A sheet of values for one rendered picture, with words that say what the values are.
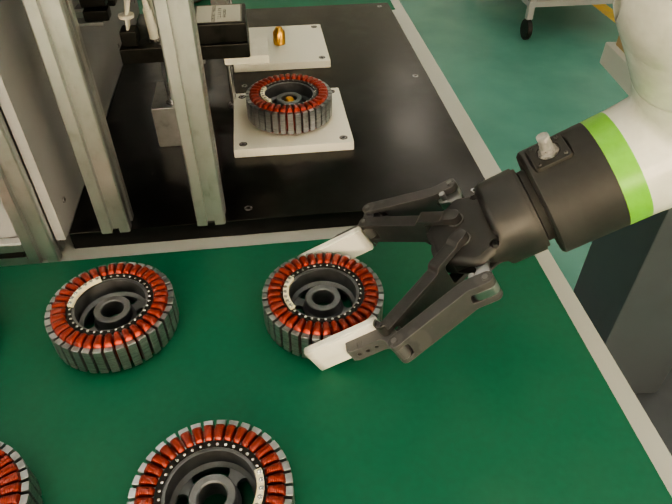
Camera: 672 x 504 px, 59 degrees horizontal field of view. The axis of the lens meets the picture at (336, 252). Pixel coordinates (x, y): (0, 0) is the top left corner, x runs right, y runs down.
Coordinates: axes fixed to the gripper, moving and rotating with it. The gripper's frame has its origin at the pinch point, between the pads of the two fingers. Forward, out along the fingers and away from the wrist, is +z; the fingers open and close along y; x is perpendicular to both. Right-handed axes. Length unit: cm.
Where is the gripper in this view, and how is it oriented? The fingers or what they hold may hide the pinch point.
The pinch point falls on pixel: (326, 301)
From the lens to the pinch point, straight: 55.4
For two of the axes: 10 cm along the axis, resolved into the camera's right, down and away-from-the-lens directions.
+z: -8.6, 4.2, 2.8
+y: 0.8, 6.7, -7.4
